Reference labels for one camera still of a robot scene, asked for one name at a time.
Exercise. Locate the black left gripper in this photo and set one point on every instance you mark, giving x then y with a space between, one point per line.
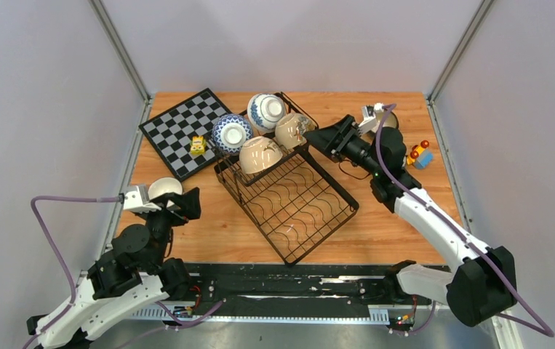
188 202

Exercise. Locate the orange blue toy blocks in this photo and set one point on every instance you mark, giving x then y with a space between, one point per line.
420 156

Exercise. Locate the teal white striped bowl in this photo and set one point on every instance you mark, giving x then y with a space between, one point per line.
164 185

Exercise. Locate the blue diamond pattern bowl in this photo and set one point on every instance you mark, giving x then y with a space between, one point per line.
230 132

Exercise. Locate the black wire dish rack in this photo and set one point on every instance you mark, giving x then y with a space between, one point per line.
295 204

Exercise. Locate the cream leaf bowl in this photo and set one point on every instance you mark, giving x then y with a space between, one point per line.
259 154

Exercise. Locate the blue white porcelain bowl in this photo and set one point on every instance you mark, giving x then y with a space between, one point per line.
264 112

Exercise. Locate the yellow toy block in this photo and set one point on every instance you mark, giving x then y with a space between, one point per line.
198 146

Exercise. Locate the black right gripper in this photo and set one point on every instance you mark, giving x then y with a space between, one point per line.
329 138

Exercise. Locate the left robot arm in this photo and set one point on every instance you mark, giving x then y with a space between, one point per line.
134 273

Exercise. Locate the cream painted bowl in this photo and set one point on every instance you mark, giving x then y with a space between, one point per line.
290 130

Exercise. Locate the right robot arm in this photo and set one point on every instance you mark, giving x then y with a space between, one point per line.
405 197

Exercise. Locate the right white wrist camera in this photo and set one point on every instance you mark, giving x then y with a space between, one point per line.
370 121

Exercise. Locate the dark blue glazed bowl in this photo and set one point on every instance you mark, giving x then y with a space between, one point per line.
390 120

